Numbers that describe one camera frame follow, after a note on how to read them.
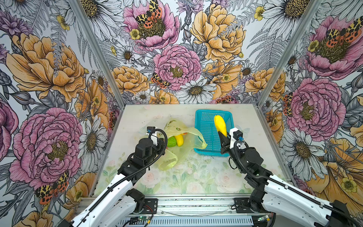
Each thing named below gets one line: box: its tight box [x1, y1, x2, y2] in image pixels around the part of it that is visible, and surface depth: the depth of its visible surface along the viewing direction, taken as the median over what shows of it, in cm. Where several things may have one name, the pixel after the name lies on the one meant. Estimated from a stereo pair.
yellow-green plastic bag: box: [157, 120, 208, 171], surface depth 79 cm
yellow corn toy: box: [213, 114, 228, 138], surface depth 69 cm
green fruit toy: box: [167, 135, 177, 148], surface depth 96 cm
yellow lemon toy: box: [174, 134, 184, 147], surface depth 97 cm
